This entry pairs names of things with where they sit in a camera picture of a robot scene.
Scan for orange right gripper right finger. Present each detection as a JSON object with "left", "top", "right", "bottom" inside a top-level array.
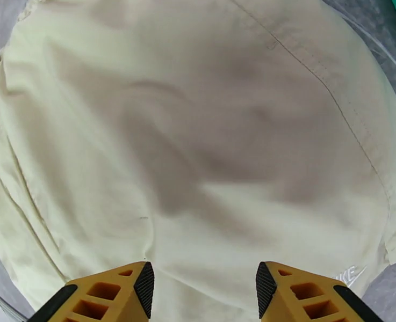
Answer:
[{"left": 255, "top": 261, "right": 375, "bottom": 322}]

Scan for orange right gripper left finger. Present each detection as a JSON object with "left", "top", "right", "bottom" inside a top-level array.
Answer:
[{"left": 26, "top": 261, "right": 155, "bottom": 322}]

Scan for cream shorts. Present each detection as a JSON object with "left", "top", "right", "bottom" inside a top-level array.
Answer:
[{"left": 0, "top": 0, "right": 396, "bottom": 322}]

